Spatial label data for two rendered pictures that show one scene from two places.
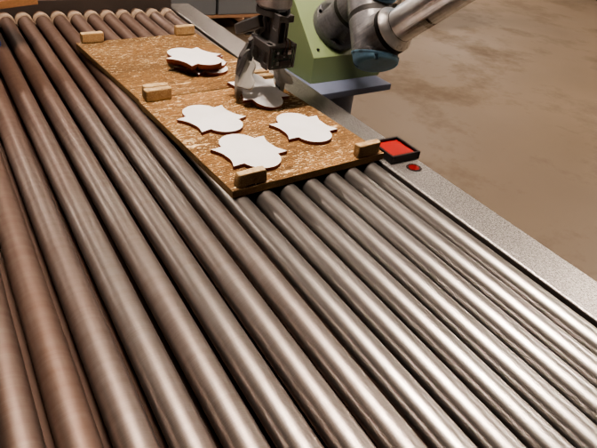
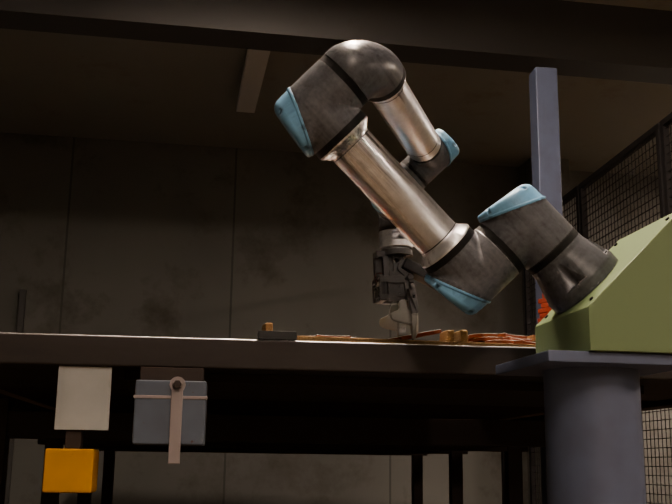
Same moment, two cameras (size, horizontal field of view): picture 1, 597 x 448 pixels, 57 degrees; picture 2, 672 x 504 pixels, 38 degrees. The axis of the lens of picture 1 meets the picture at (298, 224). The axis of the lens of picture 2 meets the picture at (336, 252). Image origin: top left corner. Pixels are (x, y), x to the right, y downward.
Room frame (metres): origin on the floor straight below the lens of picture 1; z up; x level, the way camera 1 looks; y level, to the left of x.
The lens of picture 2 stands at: (2.10, -1.80, 0.68)
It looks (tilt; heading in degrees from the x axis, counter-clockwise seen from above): 12 degrees up; 119
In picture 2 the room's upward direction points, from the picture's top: 1 degrees clockwise
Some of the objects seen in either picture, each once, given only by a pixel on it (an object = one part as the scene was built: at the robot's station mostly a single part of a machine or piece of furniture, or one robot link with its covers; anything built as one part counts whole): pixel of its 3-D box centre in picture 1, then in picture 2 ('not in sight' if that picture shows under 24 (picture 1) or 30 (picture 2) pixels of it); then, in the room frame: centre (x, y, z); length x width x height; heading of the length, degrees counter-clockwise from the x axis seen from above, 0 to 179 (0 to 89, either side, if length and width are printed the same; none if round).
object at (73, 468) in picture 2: not in sight; (74, 428); (0.75, -0.41, 0.74); 0.09 x 0.08 x 0.24; 36
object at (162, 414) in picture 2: not in sight; (170, 415); (0.90, -0.30, 0.77); 0.14 x 0.11 x 0.18; 36
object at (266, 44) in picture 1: (272, 36); (394, 277); (1.18, 0.11, 1.09); 0.09 x 0.08 x 0.12; 40
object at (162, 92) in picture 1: (157, 93); not in sight; (1.12, 0.34, 0.95); 0.06 x 0.02 x 0.03; 130
